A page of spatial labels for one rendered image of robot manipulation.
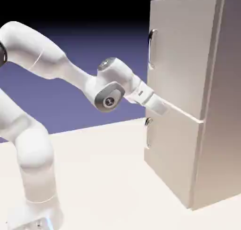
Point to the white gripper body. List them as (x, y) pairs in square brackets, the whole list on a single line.
[(156, 104)]

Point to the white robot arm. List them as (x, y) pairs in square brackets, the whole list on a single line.
[(47, 57)]

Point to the short beige cabinet door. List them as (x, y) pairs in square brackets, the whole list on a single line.
[(173, 154)]

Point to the tall beige cabinet door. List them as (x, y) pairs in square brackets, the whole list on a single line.
[(180, 55)]

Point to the beige cabinet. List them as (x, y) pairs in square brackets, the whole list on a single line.
[(216, 102)]

